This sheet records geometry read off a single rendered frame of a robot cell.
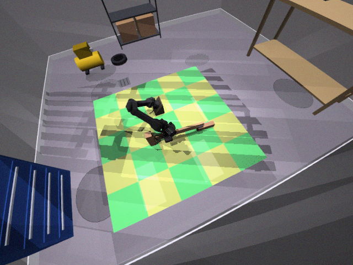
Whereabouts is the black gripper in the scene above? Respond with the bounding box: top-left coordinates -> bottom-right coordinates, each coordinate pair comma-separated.
163,132 -> 173,143

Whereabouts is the brown wooden post with two pegs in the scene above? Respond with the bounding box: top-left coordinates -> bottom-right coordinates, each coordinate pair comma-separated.
144,121 -> 215,146

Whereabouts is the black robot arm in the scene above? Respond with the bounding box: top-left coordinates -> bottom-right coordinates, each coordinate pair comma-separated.
126,97 -> 177,137

